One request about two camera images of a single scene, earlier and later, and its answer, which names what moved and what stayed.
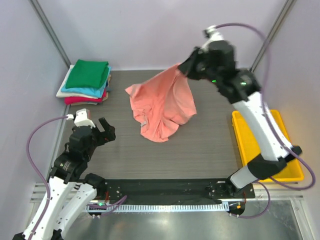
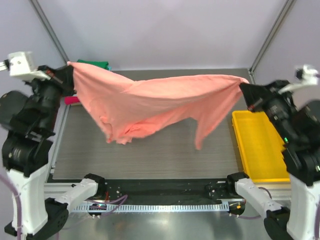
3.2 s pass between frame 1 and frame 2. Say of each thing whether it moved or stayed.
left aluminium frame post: stayed
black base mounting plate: stayed
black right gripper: moved
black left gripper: moved
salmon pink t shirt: moved
